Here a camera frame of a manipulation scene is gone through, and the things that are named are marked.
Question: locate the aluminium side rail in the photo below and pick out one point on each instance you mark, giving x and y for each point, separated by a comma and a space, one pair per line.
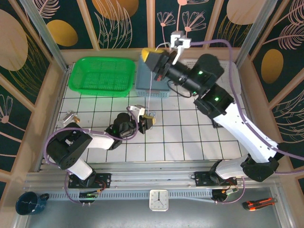
59, 99
248, 95

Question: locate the light blue plastic basket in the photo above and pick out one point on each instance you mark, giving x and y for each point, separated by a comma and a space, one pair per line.
142, 83

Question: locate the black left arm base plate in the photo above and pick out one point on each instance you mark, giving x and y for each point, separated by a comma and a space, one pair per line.
104, 180

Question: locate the dark blue mug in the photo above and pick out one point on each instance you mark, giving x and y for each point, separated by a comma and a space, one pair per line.
27, 204

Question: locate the aluminium frame post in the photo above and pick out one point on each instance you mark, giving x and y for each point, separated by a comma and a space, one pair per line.
45, 35
256, 33

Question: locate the white plastic basket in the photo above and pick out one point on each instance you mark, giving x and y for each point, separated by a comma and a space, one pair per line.
190, 63

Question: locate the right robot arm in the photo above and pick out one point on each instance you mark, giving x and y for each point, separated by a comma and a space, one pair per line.
242, 133

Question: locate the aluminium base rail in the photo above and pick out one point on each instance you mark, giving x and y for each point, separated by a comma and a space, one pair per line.
152, 175

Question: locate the black controller board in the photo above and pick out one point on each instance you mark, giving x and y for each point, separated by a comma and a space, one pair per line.
223, 193
89, 196

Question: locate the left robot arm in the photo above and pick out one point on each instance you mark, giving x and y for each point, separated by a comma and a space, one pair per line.
99, 141

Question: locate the orange black utility knife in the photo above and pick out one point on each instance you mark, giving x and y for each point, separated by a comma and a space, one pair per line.
259, 204

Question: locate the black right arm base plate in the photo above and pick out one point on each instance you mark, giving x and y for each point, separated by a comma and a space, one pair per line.
202, 179

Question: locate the white square clock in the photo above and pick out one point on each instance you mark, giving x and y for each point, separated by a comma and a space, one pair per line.
158, 200

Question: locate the green plastic basket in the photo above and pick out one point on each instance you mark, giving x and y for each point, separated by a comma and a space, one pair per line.
102, 71

